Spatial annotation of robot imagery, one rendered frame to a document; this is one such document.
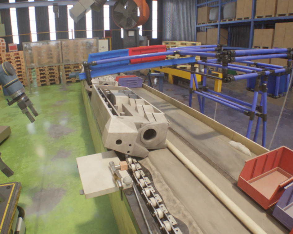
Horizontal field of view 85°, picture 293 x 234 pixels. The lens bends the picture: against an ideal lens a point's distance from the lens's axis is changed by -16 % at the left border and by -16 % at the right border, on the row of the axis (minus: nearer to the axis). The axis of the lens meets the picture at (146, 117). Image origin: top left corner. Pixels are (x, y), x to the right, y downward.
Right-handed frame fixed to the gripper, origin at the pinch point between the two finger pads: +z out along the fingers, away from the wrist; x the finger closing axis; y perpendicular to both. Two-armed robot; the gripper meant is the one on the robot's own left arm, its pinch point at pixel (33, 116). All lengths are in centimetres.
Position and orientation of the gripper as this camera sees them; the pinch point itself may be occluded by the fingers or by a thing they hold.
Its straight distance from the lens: 135.6
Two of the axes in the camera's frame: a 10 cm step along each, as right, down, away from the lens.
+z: 4.0, 8.1, 4.3
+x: -3.7, -2.9, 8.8
